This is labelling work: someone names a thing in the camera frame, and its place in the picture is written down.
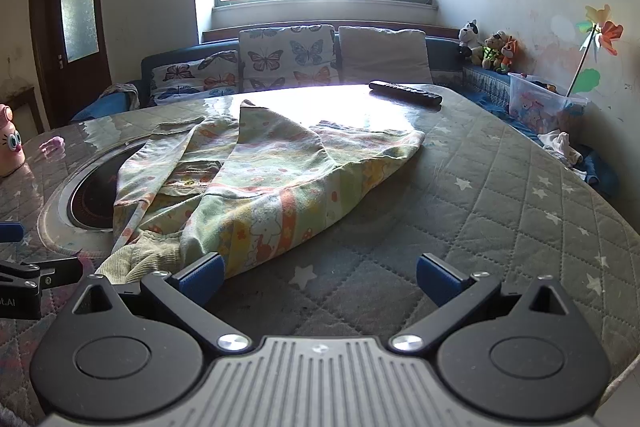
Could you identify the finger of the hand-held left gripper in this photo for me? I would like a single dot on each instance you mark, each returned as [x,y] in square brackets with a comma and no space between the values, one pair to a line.
[55,269]
[10,232]

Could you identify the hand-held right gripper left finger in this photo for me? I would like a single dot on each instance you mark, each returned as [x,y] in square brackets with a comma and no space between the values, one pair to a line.
[205,274]

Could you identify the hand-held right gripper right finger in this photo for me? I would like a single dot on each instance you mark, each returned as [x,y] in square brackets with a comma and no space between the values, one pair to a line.
[440,278]

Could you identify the printed pastel pajama garment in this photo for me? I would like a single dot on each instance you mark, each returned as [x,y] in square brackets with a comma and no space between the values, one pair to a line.
[280,177]

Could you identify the round black induction cooktop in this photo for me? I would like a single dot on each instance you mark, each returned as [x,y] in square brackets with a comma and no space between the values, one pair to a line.
[92,202]

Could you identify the pink cartoon face toy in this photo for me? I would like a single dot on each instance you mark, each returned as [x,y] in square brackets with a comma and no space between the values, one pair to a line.
[10,142]

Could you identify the small pink object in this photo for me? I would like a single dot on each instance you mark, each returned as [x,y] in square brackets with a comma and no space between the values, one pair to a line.
[52,144]

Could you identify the white cloth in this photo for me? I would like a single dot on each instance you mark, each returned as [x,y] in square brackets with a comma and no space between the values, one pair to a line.
[560,147]

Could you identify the grey cloth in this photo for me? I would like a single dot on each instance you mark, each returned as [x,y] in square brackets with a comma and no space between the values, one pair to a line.
[122,94]

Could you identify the flat butterfly print cushion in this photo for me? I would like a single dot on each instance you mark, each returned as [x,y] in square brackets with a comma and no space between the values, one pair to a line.
[195,66]
[195,93]

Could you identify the black remote control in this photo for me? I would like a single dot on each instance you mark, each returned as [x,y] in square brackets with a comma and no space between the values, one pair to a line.
[406,93]

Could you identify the dark wooden door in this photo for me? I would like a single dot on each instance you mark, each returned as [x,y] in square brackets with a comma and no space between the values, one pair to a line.
[47,37]

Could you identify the clear plastic storage box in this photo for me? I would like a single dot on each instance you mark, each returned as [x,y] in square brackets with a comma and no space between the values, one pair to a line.
[542,104]

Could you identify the blue sofa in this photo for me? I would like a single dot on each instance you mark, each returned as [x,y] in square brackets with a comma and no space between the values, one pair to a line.
[450,52]

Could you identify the plain beige cushion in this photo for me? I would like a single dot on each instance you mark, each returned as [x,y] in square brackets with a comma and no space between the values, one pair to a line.
[385,54]

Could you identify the upright butterfly print cushion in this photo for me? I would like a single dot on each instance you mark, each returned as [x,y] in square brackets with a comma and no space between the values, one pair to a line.
[285,57]

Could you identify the brown plush bear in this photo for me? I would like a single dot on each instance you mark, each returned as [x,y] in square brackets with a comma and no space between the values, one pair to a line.
[491,51]

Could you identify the orange plush fox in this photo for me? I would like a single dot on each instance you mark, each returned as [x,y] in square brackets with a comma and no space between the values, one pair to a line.
[509,54]

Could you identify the black and white plush toy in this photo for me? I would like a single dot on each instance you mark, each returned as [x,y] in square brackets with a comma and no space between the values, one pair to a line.
[469,38]

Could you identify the colourful pinwheel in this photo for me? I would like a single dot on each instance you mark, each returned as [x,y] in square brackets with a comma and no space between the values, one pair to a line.
[607,34]

